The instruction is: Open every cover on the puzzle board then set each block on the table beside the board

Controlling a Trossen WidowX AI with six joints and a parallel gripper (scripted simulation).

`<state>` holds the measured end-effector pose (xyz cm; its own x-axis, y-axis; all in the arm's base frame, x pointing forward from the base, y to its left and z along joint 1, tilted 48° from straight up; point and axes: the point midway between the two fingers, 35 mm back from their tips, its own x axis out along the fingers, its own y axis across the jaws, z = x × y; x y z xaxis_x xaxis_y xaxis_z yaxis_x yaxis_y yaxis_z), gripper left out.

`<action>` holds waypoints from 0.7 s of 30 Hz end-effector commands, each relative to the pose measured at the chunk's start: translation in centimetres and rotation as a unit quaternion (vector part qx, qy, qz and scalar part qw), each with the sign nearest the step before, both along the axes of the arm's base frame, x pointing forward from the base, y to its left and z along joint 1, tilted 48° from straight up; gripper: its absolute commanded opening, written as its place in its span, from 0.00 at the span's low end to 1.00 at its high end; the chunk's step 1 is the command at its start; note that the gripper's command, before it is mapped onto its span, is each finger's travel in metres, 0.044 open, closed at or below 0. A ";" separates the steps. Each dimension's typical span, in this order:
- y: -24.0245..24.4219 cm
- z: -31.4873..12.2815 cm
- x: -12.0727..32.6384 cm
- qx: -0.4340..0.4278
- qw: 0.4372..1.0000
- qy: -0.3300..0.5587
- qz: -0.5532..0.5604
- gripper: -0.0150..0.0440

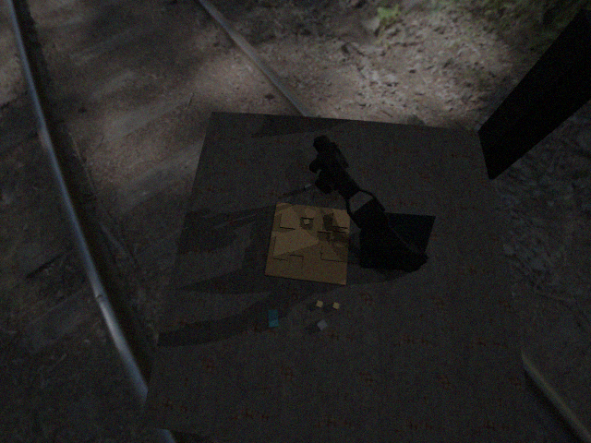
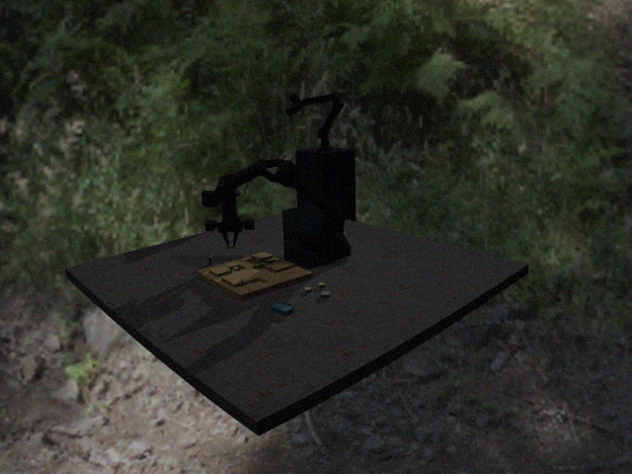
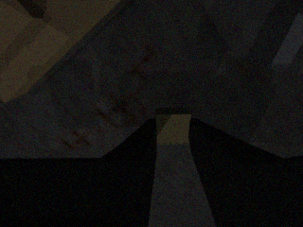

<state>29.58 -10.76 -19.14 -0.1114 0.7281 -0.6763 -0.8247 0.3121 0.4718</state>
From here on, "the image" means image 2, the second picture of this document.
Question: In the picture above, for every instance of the teal rectangular block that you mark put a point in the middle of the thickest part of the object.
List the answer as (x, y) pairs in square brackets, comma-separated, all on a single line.
[(282, 309)]

